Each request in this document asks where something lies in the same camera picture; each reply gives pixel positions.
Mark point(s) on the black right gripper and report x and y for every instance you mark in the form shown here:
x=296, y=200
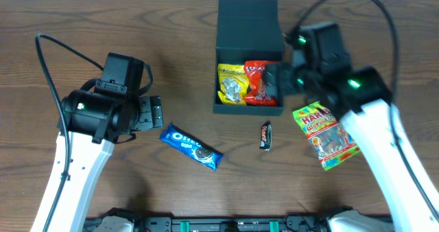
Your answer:
x=280, y=79

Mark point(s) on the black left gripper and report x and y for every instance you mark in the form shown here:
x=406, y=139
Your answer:
x=151, y=112

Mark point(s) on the red candy bag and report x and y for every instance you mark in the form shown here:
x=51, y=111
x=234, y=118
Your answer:
x=257, y=95

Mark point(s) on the blue Oreo cookie pack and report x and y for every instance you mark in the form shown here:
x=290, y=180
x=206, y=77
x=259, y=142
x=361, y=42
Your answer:
x=191, y=147

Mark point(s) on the yellow snack bag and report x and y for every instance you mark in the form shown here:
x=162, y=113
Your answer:
x=233, y=83

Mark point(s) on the black gift box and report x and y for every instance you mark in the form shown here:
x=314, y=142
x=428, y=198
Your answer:
x=248, y=30

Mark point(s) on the Haribo gummy worms bag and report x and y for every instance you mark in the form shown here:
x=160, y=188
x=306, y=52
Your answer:
x=328, y=138

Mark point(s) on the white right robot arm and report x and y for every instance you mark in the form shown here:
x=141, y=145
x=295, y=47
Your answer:
x=363, y=106

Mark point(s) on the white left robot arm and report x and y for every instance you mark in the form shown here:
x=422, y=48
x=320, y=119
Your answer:
x=91, y=120

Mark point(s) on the small Mars chocolate bar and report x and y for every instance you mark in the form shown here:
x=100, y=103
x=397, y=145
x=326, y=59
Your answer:
x=266, y=136

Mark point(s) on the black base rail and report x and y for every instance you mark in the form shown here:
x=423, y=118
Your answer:
x=342, y=219

